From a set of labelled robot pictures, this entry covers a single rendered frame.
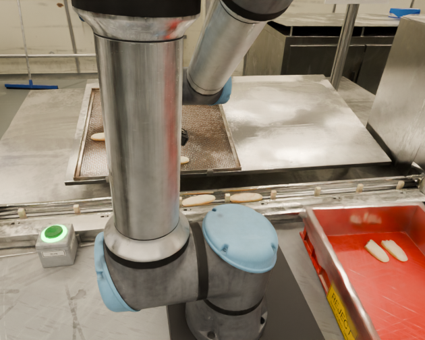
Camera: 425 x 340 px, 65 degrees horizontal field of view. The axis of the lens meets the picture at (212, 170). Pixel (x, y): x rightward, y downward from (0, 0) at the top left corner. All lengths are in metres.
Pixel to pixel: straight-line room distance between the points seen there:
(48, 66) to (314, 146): 4.03
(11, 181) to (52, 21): 3.56
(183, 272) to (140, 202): 0.13
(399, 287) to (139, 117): 0.75
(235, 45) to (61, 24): 4.22
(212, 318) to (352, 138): 0.90
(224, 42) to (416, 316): 0.69
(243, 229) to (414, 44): 0.91
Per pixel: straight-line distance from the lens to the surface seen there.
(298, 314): 0.71
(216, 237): 0.47
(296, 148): 1.18
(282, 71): 2.69
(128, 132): 0.35
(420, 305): 0.92
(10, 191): 1.20
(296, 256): 0.90
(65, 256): 0.87
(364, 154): 1.26
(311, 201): 1.01
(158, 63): 0.32
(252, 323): 0.61
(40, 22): 4.70
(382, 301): 0.88
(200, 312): 0.61
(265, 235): 0.50
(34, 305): 0.85
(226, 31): 0.45
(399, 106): 1.27
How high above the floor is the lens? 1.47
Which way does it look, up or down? 34 degrees down
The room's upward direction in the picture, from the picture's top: 2 degrees clockwise
